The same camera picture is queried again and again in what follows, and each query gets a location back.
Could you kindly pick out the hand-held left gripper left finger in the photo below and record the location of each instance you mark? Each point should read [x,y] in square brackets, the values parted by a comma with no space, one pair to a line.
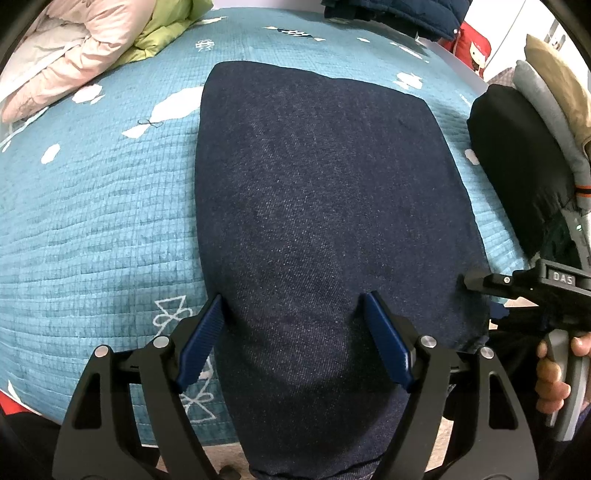
[201,341]

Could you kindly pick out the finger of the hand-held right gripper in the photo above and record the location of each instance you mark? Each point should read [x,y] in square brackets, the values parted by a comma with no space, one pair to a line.
[494,281]

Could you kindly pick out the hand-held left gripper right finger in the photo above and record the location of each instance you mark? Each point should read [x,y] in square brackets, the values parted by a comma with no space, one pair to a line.
[385,341]

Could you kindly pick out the dark denim jacket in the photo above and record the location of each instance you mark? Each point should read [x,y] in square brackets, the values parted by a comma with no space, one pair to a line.
[323,207]

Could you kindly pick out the person's right hand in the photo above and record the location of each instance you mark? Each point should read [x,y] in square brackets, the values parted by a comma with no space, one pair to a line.
[551,387]

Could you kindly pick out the black garment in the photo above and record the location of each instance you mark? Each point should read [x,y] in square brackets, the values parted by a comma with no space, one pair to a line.
[512,152]

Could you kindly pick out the teal quilted bed blanket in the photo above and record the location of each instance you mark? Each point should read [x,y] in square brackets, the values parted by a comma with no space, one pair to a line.
[92,230]

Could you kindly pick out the grey garment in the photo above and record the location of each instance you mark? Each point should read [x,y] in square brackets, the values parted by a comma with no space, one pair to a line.
[540,97]

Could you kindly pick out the red cloth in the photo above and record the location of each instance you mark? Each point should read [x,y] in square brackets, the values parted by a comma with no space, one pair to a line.
[23,408]

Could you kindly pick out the beige jacket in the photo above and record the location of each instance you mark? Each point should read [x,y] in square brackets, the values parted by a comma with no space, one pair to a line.
[558,74]

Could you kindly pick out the yellow navy puffer jacket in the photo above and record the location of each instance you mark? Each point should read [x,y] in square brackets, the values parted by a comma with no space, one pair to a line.
[415,14]

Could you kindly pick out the green quilt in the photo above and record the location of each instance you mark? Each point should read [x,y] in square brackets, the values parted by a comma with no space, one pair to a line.
[161,32]

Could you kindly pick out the pink quilt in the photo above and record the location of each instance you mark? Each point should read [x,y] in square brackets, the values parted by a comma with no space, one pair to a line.
[60,50]

